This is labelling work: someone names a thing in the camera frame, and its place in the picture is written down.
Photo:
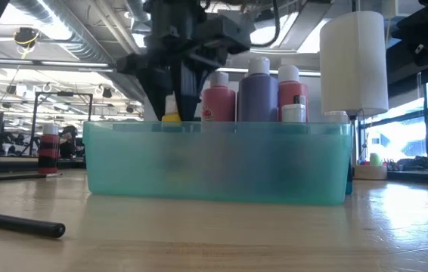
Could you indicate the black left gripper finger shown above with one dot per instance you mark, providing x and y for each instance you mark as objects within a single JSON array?
[
  {"x": 191, "y": 87},
  {"x": 157, "y": 87}
]

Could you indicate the large pink paint bottle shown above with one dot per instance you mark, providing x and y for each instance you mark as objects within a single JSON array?
[{"x": 218, "y": 102}]

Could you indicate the small yellow paint bottle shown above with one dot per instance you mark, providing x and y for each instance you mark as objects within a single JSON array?
[{"x": 171, "y": 117}]

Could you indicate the large purple paint bottle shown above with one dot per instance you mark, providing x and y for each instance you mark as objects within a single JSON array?
[{"x": 258, "y": 98}]

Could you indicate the teal plastic tray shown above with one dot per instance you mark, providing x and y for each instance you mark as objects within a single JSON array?
[{"x": 218, "y": 166}]

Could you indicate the large red paint bottle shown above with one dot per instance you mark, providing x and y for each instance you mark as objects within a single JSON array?
[{"x": 292, "y": 90}]

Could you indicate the small dark green paint bottle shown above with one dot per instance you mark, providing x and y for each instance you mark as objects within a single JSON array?
[{"x": 293, "y": 113}]

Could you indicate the small dark red paint bottle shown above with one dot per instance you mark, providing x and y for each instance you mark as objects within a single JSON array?
[{"x": 48, "y": 149}]

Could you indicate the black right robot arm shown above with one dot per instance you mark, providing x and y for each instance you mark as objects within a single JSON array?
[{"x": 425, "y": 30}]

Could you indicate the person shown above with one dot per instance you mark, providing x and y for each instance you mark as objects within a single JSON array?
[{"x": 68, "y": 141}]

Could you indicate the white shade table lamp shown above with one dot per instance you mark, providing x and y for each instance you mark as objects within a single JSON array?
[{"x": 354, "y": 64}]

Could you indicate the small green object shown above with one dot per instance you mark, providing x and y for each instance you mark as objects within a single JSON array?
[{"x": 375, "y": 159}]

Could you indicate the dark equipment pile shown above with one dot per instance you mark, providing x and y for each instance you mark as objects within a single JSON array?
[{"x": 414, "y": 163}]

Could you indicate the black metal frame stand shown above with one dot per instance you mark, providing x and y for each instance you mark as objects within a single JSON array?
[{"x": 64, "y": 93}]

